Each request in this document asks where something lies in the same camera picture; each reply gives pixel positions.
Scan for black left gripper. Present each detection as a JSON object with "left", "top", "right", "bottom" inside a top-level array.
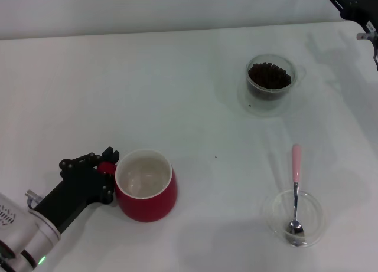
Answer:
[{"left": 32, "top": 147, "right": 120, "bottom": 234}]

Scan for coffee beans heap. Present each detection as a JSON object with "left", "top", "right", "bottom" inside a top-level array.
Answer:
[{"left": 247, "top": 61, "right": 292, "bottom": 101}]

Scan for pink handled metal spoon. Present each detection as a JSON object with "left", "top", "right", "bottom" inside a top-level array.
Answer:
[{"left": 285, "top": 144, "right": 305, "bottom": 238}]

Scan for clear glass cup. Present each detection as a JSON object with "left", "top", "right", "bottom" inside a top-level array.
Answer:
[{"left": 245, "top": 54, "right": 307, "bottom": 103}]

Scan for clear glass bowl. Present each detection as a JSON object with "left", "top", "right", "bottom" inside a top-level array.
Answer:
[{"left": 259, "top": 189, "right": 326, "bottom": 248}]

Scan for clear glass saucer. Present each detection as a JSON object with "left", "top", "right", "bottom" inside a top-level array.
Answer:
[{"left": 237, "top": 77, "right": 302, "bottom": 118}]

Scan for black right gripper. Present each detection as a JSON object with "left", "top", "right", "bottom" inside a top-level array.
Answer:
[{"left": 327, "top": 0, "right": 378, "bottom": 34}]

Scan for red ceramic mug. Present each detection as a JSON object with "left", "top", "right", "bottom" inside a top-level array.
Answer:
[{"left": 99, "top": 149, "right": 179, "bottom": 223}]

